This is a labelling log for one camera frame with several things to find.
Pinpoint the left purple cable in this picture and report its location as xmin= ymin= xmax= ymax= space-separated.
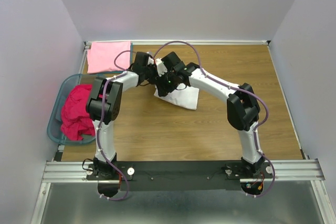
xmin=94 ymin=50 xmax=132 ymax=202

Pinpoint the aluminium frame rail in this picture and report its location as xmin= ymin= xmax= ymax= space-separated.
xmin=32 ymin=159 xmax=335 ymax=223

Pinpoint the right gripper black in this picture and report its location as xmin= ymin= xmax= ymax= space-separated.
xmin=151 ymin=69 xmax=178 ymax=98

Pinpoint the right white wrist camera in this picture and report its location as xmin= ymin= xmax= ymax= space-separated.
xmin=155 ymin=58 xmax=168 ymax=77

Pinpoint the red t-shirt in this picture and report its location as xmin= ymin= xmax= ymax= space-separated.
xmin=60 ymin=84 xmax=95 ymax=141

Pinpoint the folded teal t-shirt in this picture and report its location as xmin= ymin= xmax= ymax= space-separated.
xmin=88 ymin=41 xmax=134 ymax=76

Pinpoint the blue plastic basket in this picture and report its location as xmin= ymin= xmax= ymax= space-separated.
xmin=47 ymin=72 xmax=111 ymax=146

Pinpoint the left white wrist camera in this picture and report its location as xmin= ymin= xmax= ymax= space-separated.
xmin=147 ymin=51 xmax=155 ymax=66

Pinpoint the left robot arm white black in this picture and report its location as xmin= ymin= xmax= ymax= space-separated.
xmin=86 ymin=52 xmax=155 ymax=179

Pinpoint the folded pink t-shirt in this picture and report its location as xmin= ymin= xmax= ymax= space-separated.
xmin=87 ymin=40 xmax=132 ymax=74

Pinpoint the white t-shirt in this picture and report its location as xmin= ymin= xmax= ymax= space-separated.
xmin=154 ymin=87 xmax=199 ymax=111

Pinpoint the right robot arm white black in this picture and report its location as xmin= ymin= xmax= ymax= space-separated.
xmin=154 ymin=52 xmax=265 ymax=178

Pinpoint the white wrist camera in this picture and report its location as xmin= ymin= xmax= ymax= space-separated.
xmin=147 ymin=51 xmax=155 ymax=66
xmin=155 ymin=58 xmax=168 ymax=77

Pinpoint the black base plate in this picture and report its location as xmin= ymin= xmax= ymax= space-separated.
xmin=83 ymin=158 xmax=273 ymax=197

